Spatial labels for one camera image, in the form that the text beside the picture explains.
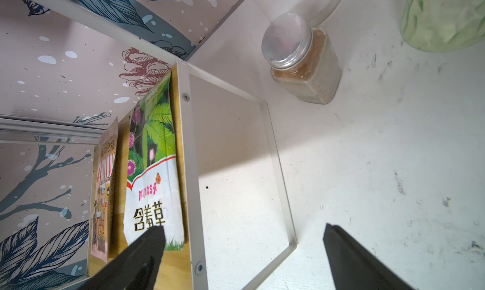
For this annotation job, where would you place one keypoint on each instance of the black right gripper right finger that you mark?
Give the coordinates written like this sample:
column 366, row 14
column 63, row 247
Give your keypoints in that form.
column 353, row 267

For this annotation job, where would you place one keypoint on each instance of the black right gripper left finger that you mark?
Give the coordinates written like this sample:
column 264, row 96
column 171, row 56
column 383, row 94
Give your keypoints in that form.
column 136, row 267

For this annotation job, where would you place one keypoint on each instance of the white mimosa seed bag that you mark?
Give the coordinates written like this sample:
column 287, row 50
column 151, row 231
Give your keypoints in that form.
column 153, row 197

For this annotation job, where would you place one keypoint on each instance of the wooden two-tier shelf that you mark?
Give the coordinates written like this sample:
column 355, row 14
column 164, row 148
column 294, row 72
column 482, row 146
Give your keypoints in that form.
column 186, row 141

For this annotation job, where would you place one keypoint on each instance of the picture seed packet lower shelf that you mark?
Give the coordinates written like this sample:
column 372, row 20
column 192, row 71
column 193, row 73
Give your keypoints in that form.
column 102, row 198

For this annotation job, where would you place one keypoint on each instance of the glass spice jar silver lid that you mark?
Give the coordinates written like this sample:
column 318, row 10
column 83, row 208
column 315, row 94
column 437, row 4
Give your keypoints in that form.
column 301, row 59

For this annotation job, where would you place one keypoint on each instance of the green glass cup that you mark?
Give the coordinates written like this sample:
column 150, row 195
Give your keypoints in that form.
column 442, row 25

